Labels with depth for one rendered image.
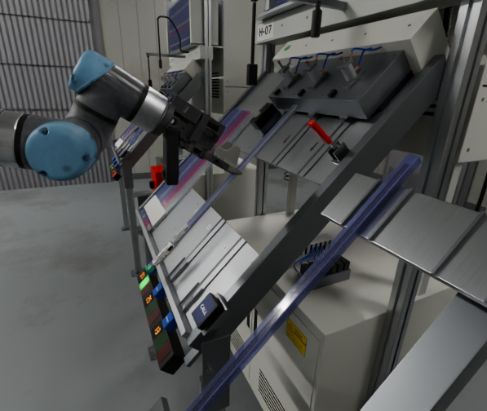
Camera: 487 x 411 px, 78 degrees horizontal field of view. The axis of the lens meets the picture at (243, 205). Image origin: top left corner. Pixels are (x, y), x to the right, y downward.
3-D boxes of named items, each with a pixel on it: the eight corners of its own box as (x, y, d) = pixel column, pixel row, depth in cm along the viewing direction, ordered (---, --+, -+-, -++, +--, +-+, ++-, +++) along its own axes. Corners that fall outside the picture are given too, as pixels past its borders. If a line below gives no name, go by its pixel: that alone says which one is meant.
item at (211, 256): (203, 339, 57) (191, 333, 55) (147, 214, 112) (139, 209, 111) (269, 263, 58) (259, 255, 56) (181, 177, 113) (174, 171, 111)
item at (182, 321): (208, 349, 58) (180, 336, 54) (150, 221, 114) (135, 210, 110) (212, 344, 58) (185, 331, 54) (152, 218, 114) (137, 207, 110)
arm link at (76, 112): (33, 160, 47) (65, 97, 45) (53, 147, 57) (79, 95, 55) (85, 183, 50) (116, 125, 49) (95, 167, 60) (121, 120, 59)
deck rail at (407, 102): (211, 356, 56) (188, 346, 53) (208, 349, 58) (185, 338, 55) (453, 80, 60) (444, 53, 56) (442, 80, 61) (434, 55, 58)
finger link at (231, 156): (257, 157, 66) (223, 135, 61) (244, 181, 66) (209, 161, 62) (251, 155, 69) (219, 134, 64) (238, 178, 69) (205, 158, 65)
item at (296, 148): (336, 201, 60) (325, 184, 57) (217, 146, 115) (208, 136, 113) (442, 79, 61) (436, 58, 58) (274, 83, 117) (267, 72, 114)
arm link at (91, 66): (66, 89, 54) (88, 45, 53) (125, 121, 60) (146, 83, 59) (61, 92, 47) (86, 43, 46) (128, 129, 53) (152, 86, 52)
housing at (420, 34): (431, 99, 62) (409, 37, 54) (294, 94, 103) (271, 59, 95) (456, 70, 62) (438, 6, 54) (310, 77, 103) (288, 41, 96)
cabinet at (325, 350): (298, 496, 91) (324, 335, 70) (217, 335, 150) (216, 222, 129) (436, 408, 118) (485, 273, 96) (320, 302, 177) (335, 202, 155)
